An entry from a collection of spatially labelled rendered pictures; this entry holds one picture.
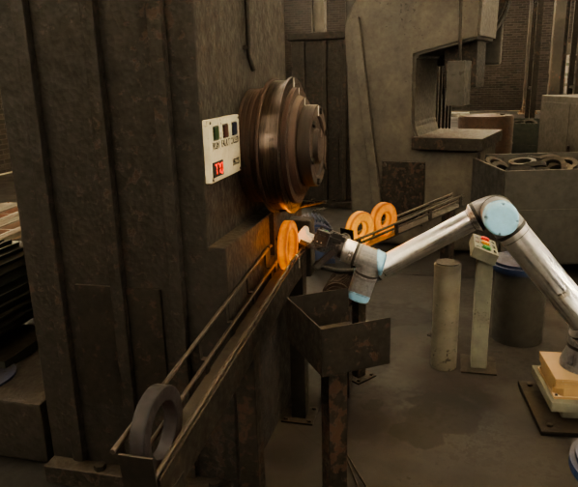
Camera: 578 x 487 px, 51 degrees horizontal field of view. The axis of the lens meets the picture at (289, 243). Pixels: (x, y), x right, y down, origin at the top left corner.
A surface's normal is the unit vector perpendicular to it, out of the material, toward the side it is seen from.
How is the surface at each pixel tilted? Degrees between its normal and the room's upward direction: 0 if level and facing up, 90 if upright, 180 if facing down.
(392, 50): 90
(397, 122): 90
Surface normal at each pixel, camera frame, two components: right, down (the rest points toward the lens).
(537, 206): 0.01, 0.26
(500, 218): -0.28, 0.16
